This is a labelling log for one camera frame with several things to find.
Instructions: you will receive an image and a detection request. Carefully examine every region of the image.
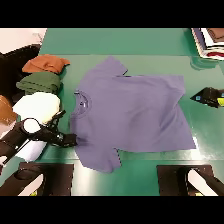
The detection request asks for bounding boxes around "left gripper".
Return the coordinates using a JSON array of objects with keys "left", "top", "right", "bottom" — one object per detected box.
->
[{"left": 45, "top": 129, "right": 79, "bottom": 149}]

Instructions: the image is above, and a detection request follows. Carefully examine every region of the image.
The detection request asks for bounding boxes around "white garment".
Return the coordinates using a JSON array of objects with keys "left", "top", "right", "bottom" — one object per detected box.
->
[{"left": 12, "top": 91, "right": 62, "bottom": 124}]

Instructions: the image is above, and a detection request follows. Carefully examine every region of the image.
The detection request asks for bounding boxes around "dark green garment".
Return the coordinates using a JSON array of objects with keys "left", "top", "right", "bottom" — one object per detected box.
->
[{"left": 15, "top": 71, "right": 63, "bottom": 96}]

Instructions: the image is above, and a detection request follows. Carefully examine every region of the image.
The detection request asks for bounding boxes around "brown garment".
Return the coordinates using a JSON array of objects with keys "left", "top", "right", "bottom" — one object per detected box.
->
[{"left": 0, "top": 94, "right": 18, "bottom": 127}]

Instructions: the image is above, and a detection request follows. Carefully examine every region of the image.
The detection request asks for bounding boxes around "purple T-shirt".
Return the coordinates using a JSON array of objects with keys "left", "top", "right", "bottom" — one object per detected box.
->
[{"left": 68, "top": 55, "right": 197, "bottom": 175}]

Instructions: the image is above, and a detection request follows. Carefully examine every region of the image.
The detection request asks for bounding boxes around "orange-brown garment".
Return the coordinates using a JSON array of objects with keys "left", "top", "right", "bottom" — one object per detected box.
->
[{"left": 21, "top": 53, "right": 72, "bottom": 75}]

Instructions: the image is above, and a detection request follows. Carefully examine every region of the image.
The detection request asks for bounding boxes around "black garment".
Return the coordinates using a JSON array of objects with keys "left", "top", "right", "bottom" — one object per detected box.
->
[{"left": 0, "top": 43, "right": 42, "bottom": 103}]

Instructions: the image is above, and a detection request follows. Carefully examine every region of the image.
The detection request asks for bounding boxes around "stack of folded clothes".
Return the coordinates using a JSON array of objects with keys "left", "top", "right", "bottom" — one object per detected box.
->
[{"left": 190, "top": 27, "right": 224, "bottom": 61}]

